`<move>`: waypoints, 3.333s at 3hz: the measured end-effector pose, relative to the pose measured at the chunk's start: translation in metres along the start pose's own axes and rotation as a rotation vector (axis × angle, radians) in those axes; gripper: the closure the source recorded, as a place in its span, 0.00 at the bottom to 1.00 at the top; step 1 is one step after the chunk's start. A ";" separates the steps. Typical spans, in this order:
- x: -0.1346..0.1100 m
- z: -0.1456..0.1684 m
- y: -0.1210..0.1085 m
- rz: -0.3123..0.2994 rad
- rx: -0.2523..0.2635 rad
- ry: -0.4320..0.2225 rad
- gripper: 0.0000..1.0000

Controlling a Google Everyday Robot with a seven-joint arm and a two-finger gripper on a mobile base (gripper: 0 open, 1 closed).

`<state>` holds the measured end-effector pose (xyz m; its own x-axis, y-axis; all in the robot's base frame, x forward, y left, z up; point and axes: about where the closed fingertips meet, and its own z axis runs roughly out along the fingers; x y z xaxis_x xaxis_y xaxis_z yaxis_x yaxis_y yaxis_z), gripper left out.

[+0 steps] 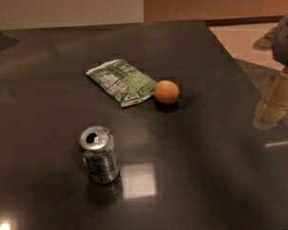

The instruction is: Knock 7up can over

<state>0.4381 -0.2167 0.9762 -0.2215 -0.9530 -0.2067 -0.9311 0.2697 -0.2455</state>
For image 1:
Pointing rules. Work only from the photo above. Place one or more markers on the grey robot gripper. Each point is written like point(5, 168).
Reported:
point(286, 40)

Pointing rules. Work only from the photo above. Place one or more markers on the silver 7up soda can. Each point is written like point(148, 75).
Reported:
point(99, 154)

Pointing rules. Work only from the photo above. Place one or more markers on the orange fruit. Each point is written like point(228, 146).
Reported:
point(166, 92)

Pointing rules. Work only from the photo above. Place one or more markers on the green chip bag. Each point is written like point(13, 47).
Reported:
point(123, 82)

